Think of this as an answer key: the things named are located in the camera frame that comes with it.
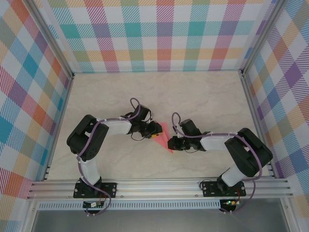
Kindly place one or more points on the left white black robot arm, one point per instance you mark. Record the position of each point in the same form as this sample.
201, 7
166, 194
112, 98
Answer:
116, 126

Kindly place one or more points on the aluminium frame post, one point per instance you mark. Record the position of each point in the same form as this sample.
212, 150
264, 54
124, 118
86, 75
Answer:
262, 36
54, 41

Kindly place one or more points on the aluminium side rail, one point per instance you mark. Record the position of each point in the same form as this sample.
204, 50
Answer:
252, 104
48, 169

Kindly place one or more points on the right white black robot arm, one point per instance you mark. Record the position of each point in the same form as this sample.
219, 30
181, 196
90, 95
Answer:
214, 142

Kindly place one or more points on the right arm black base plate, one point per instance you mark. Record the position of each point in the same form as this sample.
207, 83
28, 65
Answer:
210, 189

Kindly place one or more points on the pink cloth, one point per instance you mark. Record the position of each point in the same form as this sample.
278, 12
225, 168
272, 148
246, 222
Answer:
164, 141

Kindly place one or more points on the aluminium mounting rail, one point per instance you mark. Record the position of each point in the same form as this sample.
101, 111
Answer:
157, 188

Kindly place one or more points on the grey metal lower shelf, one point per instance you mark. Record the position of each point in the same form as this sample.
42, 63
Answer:
157, 222

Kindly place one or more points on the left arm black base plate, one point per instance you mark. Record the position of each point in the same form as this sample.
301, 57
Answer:
109, 189

